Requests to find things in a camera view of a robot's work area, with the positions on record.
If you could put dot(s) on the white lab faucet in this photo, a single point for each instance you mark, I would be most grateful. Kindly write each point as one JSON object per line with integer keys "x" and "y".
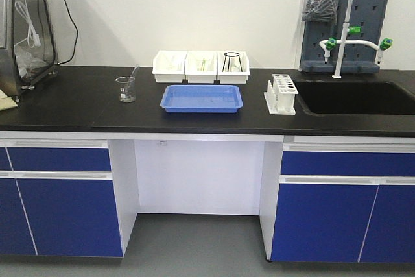
{"x": 359, "y": 47}

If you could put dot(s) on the beige paper sheet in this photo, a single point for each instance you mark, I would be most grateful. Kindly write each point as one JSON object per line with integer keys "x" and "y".
{"x": 6, "y": 102}

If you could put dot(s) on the white storage bin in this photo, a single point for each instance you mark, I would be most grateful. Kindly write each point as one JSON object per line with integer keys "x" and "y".
{"x": 233, "y": 77}
{"x": 169, "y": 66}
{"x": 201, "y": 67}

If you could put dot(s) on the blue right cabinet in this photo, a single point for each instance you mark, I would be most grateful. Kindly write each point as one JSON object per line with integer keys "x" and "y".
{"x": 344, "y": 203}

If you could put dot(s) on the blue cabinet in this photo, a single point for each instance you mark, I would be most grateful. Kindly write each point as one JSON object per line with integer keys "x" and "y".
{"x": 58, "y": 199}
{"x": 344, "y": 203}

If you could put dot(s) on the white test tube rack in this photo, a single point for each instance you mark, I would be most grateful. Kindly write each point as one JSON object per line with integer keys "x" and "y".
{"x": 280, "y": 95}

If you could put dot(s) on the blue left cabinet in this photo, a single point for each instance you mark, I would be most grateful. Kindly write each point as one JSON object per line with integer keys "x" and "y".
{"x": 58, "y": 199}

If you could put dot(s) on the blue plastic tray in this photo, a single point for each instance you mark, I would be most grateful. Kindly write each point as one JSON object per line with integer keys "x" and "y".
{"x": 201, "y": 98}

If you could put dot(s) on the black wire tripod stand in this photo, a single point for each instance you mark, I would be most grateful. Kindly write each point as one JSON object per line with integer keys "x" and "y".
{"x": 232, "y": 62}

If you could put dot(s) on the grey pegboard drying rack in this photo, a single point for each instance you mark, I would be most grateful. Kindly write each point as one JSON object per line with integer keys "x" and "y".
{"x": 312, "y": 56}

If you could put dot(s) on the middle white storage bin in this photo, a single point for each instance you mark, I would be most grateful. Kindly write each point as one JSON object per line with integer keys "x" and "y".
{"x": 201, "y": 67}

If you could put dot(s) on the black sink basin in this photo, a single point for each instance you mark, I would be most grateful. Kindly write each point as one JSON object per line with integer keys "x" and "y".
{"x": 355, "y": 98}

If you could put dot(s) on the glass beaker on counter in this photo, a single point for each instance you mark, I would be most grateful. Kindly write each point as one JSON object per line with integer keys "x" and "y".
{"x": 126, "y": 86}

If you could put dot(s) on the left white storage bin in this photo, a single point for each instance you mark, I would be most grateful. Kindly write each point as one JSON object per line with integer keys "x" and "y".
{"x": 169, "y": 66}

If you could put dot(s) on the right white storage bin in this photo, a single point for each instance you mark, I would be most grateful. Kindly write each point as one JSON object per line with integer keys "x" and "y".
{"x": 233, "y": 77}

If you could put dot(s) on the stainless steel machine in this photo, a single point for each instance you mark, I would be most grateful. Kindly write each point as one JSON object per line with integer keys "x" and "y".
{"x": 28, "y": 52}

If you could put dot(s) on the clear glass test tube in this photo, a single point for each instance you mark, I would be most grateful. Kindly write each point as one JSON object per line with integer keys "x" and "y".
{"x": 134, "y": 71}

